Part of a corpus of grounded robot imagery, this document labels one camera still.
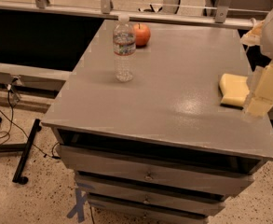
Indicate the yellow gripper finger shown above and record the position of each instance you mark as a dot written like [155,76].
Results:
[253,37]
[260,98]

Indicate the clear plastic water bottle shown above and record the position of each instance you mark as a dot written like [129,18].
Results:
[124,46]

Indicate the yellow sponge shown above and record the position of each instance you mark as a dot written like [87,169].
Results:
[234,89]

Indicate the red apple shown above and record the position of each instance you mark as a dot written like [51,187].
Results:
[143,34]

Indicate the grey drawer cabinet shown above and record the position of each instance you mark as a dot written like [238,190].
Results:
[170,111]

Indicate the middle grey drawer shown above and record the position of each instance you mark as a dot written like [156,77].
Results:
[145,195]

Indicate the grey drawer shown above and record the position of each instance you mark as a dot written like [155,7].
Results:
[145,195]
[145,211]
[153,171]

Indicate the top grey drawer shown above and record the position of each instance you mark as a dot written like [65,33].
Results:
[153,171]

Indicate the bottom grey drawer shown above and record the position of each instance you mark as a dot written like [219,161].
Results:
[145,211]

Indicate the blue tape cross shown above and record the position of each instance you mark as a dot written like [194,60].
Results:
[78,209]

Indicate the grey metal railing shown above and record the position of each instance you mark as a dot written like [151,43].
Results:
[202,12]

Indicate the black metal floor stand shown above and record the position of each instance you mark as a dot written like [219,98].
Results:
[24,150]

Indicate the grey metal side beam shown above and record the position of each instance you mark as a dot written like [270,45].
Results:
[33,77]

